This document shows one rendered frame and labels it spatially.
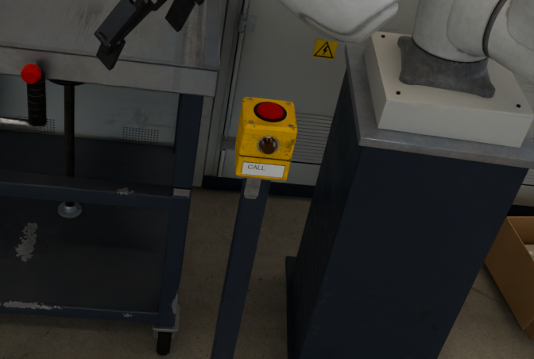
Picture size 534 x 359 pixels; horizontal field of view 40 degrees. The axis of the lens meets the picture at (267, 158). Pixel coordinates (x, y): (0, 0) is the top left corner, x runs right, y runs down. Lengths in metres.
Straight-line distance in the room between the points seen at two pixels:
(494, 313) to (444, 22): 1.08
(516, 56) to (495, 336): 1.04
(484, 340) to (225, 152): 0.91
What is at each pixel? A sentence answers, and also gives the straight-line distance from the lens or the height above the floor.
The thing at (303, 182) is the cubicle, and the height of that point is 0.08.
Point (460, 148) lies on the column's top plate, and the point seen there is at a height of 0.75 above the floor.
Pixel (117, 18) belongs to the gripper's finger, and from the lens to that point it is 0.98.
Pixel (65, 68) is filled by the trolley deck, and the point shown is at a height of 0.82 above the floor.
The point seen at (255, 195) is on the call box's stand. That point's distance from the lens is 1.18.
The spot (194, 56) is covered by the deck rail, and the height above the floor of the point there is 0.85.
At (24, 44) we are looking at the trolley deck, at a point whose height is 0.85.
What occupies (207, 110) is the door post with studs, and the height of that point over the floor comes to 0.30.
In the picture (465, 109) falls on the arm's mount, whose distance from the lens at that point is 1.41.
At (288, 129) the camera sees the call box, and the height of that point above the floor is 0.90.
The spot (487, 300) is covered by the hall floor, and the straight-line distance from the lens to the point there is 2.26.
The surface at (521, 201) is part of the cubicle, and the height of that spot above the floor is 0.08.
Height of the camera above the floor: 1.51
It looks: 37 degrees down
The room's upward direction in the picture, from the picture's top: 12 degrees clockwise
